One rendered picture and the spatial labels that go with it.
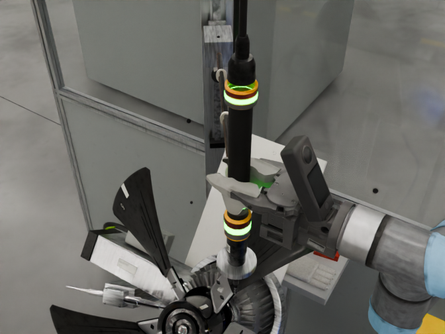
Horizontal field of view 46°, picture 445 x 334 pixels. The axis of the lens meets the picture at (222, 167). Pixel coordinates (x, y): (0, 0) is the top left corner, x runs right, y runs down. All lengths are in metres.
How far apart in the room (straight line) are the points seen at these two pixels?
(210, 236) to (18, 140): 2.57
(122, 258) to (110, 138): 0.93
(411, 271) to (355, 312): 1.38
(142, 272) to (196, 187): 0.76
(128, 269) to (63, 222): 1.76
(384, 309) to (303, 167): 0.23
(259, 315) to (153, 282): 0.28
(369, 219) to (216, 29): 0.78
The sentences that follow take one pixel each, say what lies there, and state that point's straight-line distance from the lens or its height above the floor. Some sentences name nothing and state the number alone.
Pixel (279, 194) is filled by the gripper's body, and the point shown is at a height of 1.66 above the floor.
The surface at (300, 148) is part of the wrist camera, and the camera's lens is 0.68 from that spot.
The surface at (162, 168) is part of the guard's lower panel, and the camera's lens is 2.10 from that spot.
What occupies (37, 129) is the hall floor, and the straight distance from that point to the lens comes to 3.84.
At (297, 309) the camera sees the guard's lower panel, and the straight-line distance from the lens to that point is 2.24.
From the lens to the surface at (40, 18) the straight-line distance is 2.13.
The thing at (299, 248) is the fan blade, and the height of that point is 1.41.
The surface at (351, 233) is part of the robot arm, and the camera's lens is 0.71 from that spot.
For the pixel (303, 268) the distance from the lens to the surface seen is 1.66.
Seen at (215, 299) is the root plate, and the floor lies 1.24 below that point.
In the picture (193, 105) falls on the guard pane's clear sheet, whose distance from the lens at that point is 1.81.
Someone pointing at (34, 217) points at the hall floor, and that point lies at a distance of 3.18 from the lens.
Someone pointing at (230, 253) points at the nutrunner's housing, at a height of 1.49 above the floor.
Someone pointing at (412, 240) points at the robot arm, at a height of 1.67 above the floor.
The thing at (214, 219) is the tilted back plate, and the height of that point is 1.18.
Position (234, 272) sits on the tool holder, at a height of 1.46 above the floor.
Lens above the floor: 2.17
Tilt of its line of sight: 41 degrees down
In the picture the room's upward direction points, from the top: straight up
